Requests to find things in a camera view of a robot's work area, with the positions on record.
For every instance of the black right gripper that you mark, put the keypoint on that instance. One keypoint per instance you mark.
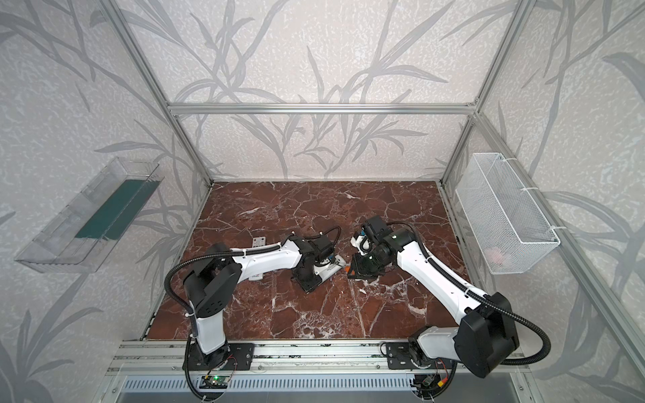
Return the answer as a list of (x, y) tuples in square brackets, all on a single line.
[(364, 260)]

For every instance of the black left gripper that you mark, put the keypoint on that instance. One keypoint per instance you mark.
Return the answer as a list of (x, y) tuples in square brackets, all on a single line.
[(312, 274)]

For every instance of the plain white remote control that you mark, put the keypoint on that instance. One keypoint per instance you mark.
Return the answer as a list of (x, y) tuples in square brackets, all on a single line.
[(327, 271)]

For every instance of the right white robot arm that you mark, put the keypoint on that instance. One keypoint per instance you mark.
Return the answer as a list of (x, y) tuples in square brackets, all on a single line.
[(482, 337)]

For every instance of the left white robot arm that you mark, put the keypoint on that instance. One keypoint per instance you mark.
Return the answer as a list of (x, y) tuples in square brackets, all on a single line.
[(210, 286)]

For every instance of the pink item in basket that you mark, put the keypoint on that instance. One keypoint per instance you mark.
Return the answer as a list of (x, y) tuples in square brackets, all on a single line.
[(495, 256)]

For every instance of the green circuit board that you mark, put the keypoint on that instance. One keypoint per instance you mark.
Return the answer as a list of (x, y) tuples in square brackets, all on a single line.
[(215, 382)]

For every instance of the small metal bracket plate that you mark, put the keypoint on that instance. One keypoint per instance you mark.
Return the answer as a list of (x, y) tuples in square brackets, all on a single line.
[(258, 242)]

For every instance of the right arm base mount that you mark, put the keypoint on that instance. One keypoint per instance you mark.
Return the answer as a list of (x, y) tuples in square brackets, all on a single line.
[(399, 357)]

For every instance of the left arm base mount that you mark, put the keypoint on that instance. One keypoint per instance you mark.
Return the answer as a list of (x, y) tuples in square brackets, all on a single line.
[(234, 356)]

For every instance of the white wire mesh basket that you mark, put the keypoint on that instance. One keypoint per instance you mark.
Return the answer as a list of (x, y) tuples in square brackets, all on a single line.
[(502, 213)]

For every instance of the aluminium front rail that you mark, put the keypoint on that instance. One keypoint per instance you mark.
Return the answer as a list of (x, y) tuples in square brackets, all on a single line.
[(271, 356)]

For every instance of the aluminium cage frame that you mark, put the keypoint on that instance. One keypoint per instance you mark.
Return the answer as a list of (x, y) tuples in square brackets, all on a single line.
[(623, 328)]

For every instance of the clear plastic wall tray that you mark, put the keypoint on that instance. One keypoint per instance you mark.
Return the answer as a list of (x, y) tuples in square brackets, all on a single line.
[(81, 237)]

